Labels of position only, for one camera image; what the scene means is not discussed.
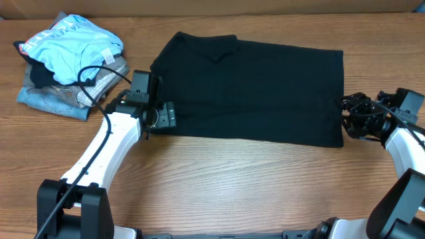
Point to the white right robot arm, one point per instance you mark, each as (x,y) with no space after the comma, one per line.
(391,120)

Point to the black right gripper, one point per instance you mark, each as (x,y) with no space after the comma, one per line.
(351,125)

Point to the grey folded garment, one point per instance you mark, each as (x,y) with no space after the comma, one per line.
(73,95)

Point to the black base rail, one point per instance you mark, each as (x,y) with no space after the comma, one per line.
(287,234)

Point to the black t-shirt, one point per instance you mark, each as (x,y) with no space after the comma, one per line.
(224,87)

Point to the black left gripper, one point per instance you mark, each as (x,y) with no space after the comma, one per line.
(167,115)

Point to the light blue printed shirt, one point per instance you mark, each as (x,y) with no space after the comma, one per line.
(73,45)

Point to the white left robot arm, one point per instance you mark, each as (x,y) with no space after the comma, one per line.
(77,205)

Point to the blue denim jeans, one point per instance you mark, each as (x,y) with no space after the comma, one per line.
(49,103)

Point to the dark navy folded garment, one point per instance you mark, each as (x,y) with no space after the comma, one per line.
(39,74)

